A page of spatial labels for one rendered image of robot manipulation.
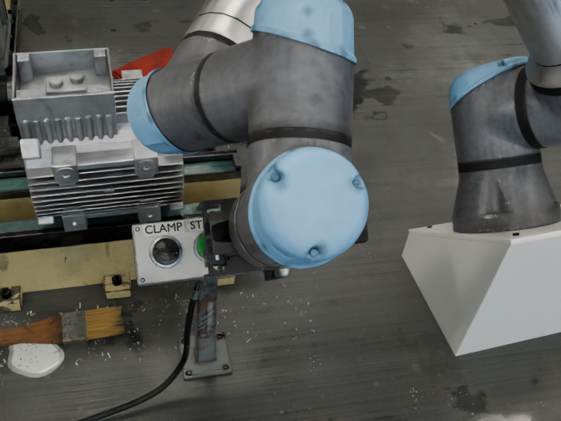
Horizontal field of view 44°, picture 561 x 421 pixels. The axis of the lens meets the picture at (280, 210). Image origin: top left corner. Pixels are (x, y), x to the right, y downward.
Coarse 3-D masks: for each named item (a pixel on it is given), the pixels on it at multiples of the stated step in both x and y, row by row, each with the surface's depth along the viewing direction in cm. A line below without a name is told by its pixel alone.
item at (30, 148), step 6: (36, 138) 86; (24, 144) 85; (30, 144) 85; (36, 144) 85; (24, 150) 85; (30, 150) 85; (36, 150) 86; (24, 156) 85; (30, 156) 85; (36, 156) 86; (168, 204) 98; (174, 204) 98; (180, 204) 98; (54, 216) 96; (42, 222) 94; (48, 222) 94; (54, 222) 95
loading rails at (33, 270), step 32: (192, 160) 111; (224, 160) 112; (0, 192) 103; (192, 192) 111; (224, 192) 113; (0, 224) 98; (32, 224) 99; (96, 224) 98; (128, 224) 99; (0, 256) 98; (32, 256) 99; (64, 256) 101; (96, 256) 102; (128, 256) 104; (0, 288) 102; (32, 288) 104; (128, 288) 104
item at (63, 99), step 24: (96, 48) 91; (24, 72) 89; (48, 72) 91; (72, 72) 92; (96, 72) 91; (24, 96) 83; (48, 96) 83; (72, 96) 84; (96, 96) 84; (24, 120) 84; (48, 120) 85; (72, 120) 86; (96, 120) 87
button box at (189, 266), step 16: (144, 224) 78; (160, 224) 78; (176, 224) 79; (192, 224) 79; (144, 240) 78; (176, 240) 78; (192, 240) 79; (144, 256) 78; (192, 256) 79; (144, 272) 78; (160, 272) 78; (176, 272) 78; (192, 272) 79; (208, 272) 79
